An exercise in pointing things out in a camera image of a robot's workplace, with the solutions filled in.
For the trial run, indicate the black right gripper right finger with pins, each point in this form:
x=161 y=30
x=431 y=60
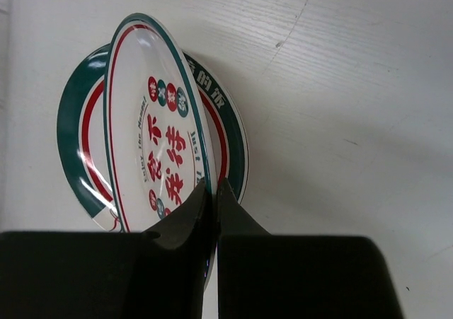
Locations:
x=261 y=275

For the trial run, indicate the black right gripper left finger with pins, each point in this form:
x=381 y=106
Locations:
x=156 y=273

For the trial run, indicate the green rim dotted plate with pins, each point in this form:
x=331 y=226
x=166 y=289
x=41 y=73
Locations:
x=157 y=140

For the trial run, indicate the green band ceramic plate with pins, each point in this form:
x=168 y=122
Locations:
x=80 y=136

